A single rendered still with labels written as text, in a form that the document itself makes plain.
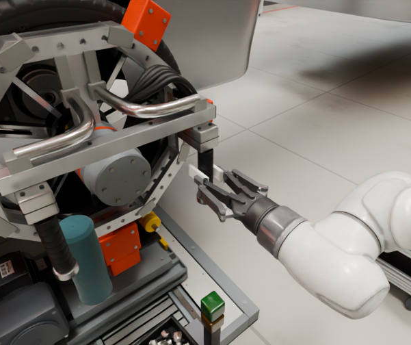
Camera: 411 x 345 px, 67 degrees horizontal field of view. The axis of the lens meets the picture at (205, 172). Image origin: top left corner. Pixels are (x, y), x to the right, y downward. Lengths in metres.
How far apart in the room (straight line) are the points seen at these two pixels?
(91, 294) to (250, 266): 0.88
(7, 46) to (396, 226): 0.71
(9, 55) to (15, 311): 0.73
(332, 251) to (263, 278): 1.05
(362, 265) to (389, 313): 1.12
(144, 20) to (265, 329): 1.19
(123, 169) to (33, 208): 0.20
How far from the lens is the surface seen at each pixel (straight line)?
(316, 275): 0.53
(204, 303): 0.70
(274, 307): 1.49
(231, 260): 1.60
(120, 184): 0.68
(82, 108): 0.63
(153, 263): 1.31
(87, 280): 0.86
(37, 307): 1.10
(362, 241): 0.56
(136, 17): 0.77
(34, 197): 0.54
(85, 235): 0.76
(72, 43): 0.71
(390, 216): 0.57
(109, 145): 0.57
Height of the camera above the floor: 1.26
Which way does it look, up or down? 37 degrees down
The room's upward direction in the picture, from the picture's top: straight up
